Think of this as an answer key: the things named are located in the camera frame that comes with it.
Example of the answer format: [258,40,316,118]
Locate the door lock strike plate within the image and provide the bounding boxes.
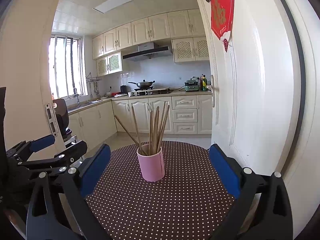
[45,103,60,137]

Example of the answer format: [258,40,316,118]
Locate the lower kitchen cabinets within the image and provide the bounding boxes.
[69,92,212,150]

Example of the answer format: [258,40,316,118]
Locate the gas stove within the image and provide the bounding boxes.
[128,87,171,97]

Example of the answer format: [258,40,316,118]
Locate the silver door handle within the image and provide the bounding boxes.
[207,74,218,108]

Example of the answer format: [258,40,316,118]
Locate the kitchen cabinets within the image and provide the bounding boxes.
[92,9,209,76]
[69,92,212,150]

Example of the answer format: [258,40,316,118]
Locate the green yellow bottle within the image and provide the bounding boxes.
[200,75,207,91]

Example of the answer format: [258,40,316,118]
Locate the black wok on stove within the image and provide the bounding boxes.
[129,80,155,89]

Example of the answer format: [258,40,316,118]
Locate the red fu paper decoration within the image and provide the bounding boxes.
[210,0,234,52]

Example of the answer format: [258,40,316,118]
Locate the wooden chopstick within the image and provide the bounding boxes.
[156,102,166,153]
[148,110,153,155]
[157,104,171,152]
[131,106,144,155]
[157,107,169,152]
[152,107,160,154]
[151,111,157,155]
[151,107,159,155]
[155,107,164,154]
[114,115,147,155]

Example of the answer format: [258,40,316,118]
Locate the black air fryer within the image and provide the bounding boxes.
[53,99,72,141]

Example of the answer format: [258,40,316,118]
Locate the kitchen window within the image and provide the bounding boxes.
[48,35,88,99]

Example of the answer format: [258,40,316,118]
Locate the green electric cooker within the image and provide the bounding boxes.
[184,78,200,92]

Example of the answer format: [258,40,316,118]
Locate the brown polka dot tablecloth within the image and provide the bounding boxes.
[86,141,235,239]

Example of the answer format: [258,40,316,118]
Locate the wall utensil rack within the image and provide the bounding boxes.
[86,72,102,98]

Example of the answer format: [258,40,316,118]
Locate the black kettle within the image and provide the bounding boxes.
[120,85,128,94]

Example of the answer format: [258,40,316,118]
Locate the ceiling light panel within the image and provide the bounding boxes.
[93,0,132,14]

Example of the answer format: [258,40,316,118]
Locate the kitchen faucet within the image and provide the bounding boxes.
[73,87,80,107]

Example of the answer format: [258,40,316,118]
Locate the white door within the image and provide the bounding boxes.
[197,0,300,174]

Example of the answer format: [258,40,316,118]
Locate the range hood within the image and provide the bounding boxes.
[123,42,172,61]

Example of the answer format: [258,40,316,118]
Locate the metal shelf rack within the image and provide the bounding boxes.
[64,135,85,167]

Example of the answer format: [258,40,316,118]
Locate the upper kitchen cabinets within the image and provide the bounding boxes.
[92,9,209,76]

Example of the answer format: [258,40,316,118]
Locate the pink cylindrical utensil holder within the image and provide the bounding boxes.
[137,148,165,182]

